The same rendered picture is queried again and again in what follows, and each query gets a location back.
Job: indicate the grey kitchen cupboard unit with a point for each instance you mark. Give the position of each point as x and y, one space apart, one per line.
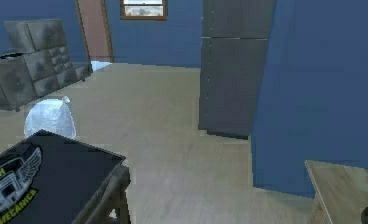
28 66

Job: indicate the brown room door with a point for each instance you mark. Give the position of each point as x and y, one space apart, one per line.
94 30

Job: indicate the dark grey fridge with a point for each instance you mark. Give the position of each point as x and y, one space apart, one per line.
233 83

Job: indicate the black table with emblem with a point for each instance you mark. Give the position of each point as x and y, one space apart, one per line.
58 180

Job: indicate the brown framed window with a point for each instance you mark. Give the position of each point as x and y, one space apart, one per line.
143 9

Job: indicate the pale wooden table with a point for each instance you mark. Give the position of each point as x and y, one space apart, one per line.
345 193

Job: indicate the white plastic bin bag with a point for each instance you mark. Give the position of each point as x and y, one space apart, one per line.
50 116

